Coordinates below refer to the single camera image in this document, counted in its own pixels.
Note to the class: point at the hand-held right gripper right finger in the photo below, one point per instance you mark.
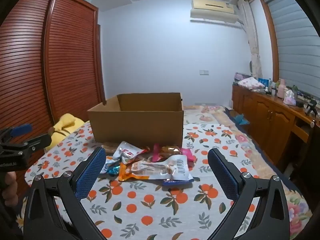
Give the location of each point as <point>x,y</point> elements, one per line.
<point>225,175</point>

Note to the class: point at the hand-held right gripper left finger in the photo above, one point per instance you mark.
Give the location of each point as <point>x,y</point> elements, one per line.
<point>91,172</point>

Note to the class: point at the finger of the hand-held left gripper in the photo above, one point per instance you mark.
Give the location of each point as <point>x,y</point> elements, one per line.
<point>22,129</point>
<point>35,142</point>

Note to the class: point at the blue candy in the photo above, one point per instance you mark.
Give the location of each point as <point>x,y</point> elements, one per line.
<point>113,170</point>

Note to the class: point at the clear brown biscuit packet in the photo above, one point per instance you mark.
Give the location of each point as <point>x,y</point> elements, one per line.
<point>108,147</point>

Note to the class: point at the bright orange snack packet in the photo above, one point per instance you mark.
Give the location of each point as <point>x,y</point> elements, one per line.
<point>127,173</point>

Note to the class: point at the white red-print snack packet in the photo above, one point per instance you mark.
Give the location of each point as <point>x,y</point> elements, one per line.
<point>126,152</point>

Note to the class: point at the pink chicken drumstick packet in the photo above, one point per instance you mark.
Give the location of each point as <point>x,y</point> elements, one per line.
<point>172,152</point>

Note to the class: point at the brown cardboard box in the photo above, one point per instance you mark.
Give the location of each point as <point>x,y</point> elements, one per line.
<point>136,127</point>

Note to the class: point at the person's left hand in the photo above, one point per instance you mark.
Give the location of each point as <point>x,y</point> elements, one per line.
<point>10,181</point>

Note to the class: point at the yellow plush toy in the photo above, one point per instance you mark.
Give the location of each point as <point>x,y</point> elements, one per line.
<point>63,127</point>

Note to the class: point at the teal cloth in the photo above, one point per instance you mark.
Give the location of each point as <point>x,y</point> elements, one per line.
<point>241,118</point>

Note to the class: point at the floral quilt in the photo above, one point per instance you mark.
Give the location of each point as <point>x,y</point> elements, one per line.
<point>212,112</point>

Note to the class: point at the orange-fruit print blanket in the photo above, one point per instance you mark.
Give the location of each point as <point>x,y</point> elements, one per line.
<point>150,205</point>

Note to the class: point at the brown slatted wardrobe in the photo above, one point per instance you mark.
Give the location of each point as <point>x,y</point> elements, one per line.
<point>50,67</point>

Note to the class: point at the wooden sideboard cabinet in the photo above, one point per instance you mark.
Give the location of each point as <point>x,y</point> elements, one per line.
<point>265,115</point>

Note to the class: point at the purple printed box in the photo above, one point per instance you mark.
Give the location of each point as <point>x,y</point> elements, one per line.
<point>241,76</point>

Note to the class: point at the blue carton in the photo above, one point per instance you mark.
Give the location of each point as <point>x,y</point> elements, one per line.
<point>263,81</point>

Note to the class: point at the pink thermos bottle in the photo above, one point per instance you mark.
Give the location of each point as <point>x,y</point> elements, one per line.
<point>282,88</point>

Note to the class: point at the green-cap bottle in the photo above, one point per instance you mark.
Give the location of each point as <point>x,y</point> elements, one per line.
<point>295,90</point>

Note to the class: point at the black mini tripod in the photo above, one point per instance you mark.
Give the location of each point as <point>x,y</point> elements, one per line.
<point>311,105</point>

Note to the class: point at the cream patterned curtain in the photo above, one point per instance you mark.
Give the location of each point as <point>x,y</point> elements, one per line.
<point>251,37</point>

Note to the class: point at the grey window blind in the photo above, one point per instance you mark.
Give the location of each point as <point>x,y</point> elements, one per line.
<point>295,42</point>

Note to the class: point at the white wall switch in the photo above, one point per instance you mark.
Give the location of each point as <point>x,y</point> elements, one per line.
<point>204,72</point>

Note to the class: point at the wooden window frame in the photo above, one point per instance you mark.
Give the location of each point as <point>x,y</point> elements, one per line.
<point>271,37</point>

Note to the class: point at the wall air conditioner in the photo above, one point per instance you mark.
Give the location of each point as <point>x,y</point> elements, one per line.
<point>212,6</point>

